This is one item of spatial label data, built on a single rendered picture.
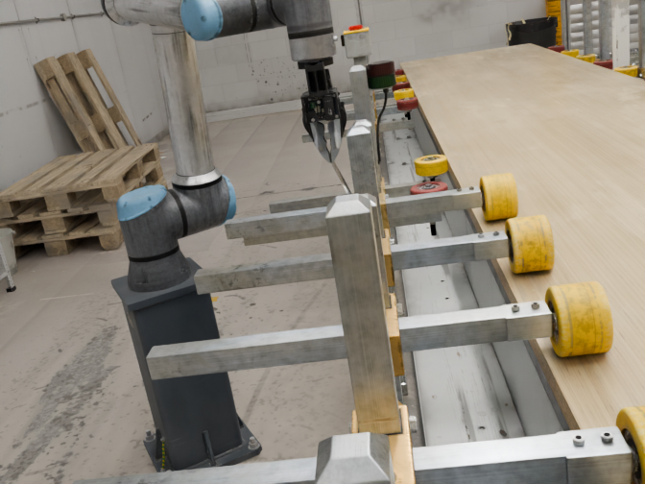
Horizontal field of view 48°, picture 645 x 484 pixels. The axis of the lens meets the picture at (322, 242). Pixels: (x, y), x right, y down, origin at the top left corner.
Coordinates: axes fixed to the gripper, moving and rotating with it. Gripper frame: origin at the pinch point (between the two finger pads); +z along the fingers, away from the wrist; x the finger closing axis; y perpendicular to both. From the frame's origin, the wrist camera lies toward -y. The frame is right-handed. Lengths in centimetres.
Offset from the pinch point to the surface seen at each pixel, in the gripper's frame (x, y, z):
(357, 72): 7.8, -3.9, -15.7
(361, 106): 7.7, -3.9, -8.7
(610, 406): 30, 85, 11
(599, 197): 49, 19, 11
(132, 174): -164, -333, 65
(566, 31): 117, -261, 6
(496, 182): 29.8, 25.6, 3.3
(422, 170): 19.9, -23.4, 11.8
